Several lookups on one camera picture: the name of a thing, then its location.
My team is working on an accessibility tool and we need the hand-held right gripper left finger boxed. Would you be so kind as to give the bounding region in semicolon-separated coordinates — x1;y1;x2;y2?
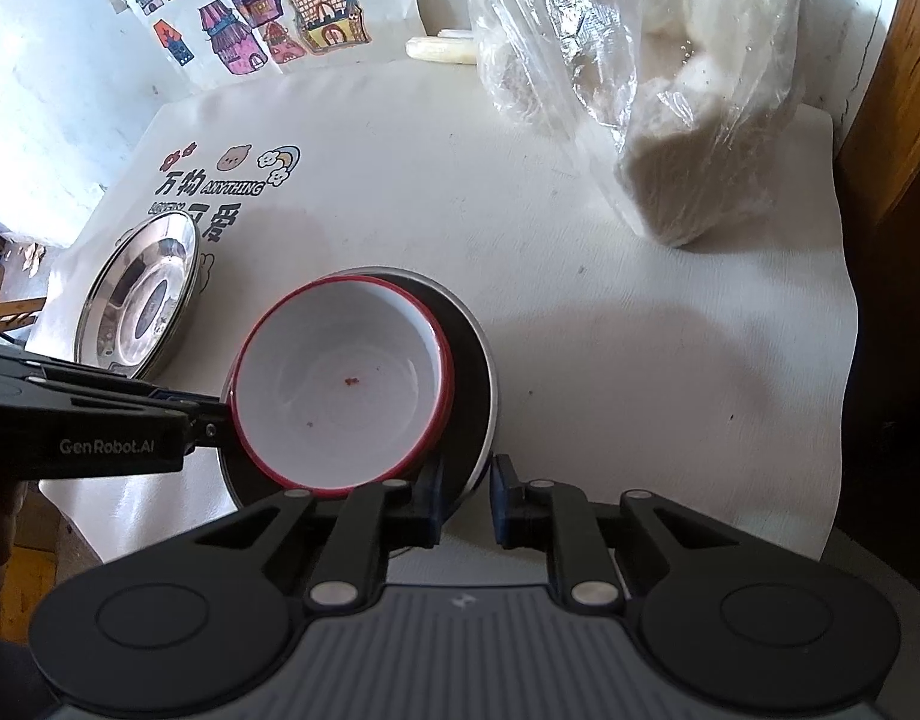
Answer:
193;457;446;608

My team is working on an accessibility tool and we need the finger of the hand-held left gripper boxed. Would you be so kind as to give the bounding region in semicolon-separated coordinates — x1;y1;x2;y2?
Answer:
181;411;233;460
148;384;230;422

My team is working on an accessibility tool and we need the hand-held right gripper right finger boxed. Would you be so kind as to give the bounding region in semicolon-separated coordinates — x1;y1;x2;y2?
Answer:
490;454;735;608

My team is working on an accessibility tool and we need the stainless steel bowl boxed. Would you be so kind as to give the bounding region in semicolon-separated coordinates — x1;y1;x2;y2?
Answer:
220;266;500;533

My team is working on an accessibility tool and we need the stainless steel plate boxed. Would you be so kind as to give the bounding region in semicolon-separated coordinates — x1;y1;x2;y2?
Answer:
74;211;202;382

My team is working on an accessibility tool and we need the white bowl with red rim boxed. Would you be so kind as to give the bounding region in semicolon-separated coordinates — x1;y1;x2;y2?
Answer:
229;276;457;500

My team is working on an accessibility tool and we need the cluttered wooden shelf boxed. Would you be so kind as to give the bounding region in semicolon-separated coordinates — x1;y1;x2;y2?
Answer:
0;206;59;342

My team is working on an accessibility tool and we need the white printed tablecloth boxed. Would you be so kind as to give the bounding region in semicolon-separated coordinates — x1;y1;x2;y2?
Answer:
38;60;860;563

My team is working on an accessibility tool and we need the cloth with colourful house drawings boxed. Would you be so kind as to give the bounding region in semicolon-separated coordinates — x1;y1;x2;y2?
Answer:
65;0;419;77

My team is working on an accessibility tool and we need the plastic bag of white buns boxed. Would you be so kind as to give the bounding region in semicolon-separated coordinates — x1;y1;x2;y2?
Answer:
463;0;813;247

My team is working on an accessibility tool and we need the white cylindrical stick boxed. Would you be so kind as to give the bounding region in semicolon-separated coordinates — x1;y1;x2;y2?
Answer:
406;28;480;65

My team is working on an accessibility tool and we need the brown wooden cabinet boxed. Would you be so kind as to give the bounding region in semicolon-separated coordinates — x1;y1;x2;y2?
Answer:
835;0;920;556

